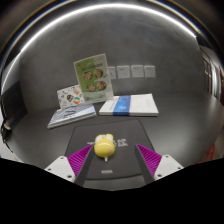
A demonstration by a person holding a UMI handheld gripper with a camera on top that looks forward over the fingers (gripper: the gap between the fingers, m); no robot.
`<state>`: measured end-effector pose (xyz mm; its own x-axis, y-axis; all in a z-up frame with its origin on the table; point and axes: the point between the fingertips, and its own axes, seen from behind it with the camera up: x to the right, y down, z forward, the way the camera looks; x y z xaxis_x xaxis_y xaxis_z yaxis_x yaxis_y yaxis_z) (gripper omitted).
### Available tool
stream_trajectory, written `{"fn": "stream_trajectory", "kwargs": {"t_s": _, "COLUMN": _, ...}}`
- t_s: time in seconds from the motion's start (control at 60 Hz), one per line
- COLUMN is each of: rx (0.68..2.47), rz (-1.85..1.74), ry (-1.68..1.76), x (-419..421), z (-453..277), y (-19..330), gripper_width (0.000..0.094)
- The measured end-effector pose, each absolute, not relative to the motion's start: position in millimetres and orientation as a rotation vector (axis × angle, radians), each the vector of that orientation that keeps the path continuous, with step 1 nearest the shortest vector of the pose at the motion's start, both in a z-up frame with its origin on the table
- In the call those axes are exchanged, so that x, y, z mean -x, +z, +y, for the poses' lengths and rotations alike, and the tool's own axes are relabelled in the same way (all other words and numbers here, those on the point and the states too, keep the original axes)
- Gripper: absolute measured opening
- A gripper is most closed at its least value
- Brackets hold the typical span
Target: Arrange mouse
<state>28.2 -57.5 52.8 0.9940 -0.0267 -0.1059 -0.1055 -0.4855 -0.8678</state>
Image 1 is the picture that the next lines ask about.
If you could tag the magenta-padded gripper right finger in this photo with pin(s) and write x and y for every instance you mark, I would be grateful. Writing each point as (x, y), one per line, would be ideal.
(168, 166)

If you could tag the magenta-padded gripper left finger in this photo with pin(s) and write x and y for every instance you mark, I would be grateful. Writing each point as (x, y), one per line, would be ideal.
(61, 168)

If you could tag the yellow computer mouse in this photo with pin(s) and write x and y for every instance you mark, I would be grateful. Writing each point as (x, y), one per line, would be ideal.
(104, 146)

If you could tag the black mouse pad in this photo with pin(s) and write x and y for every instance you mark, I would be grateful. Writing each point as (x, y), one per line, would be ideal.
(86, 133)

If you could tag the grey cover book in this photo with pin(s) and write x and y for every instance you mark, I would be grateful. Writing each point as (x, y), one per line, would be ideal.
(71, 115)

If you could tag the white book with blue band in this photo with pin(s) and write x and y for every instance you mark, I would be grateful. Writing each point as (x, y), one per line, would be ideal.
(133, 105)

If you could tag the white sticker sheet card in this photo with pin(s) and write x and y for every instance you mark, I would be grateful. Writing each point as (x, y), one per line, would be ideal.
(70, 96)

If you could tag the green menu sign stand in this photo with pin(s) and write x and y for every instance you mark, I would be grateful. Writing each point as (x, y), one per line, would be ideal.
(93, 78)

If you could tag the white wall socket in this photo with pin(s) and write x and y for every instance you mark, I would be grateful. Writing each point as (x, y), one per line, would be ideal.
(112, 72)
(123, 72)
(150, 71)
(137, 71)

